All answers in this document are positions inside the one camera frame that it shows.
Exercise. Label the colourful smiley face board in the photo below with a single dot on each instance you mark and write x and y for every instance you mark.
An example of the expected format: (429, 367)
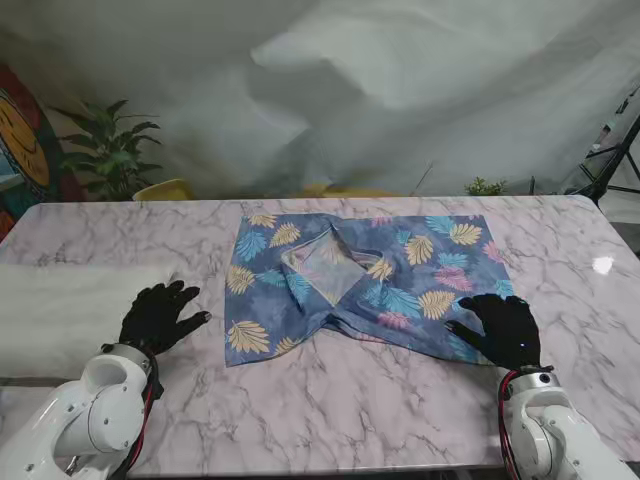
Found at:
(22, 145)

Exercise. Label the thin brown stick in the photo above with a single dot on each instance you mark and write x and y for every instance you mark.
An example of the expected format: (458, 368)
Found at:
(422, 179)

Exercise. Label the white backdrop sheet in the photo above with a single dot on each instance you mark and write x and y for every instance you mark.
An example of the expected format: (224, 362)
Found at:
(320, 90)

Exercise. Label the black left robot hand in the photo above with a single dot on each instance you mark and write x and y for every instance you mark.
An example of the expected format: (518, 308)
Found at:
(155, 320)

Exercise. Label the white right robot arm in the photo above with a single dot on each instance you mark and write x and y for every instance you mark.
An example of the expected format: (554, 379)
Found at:
(555, 430)

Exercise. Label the small green plant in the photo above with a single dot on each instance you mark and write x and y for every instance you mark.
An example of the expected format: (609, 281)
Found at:
(484, 188)

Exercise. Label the black tripod stand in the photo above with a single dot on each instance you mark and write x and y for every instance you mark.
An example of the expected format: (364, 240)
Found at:
(612, 165)

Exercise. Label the blue leaf print pillowcase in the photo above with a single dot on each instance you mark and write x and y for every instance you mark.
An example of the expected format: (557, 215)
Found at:
(415, 270)

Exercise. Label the white pillow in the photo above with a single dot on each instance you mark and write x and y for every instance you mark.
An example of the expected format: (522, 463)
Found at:
(60, 320)

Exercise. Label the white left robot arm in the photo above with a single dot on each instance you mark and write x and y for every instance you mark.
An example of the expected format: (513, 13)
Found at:
(75, 420)

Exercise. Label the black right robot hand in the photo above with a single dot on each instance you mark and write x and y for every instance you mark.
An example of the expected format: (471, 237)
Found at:
(510, 335)

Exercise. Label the yellow plastic chair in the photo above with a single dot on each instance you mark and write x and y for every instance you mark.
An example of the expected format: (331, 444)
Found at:
(165, 191)

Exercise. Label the large green potted plant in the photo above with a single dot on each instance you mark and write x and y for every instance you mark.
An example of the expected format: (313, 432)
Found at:
(112, 155)

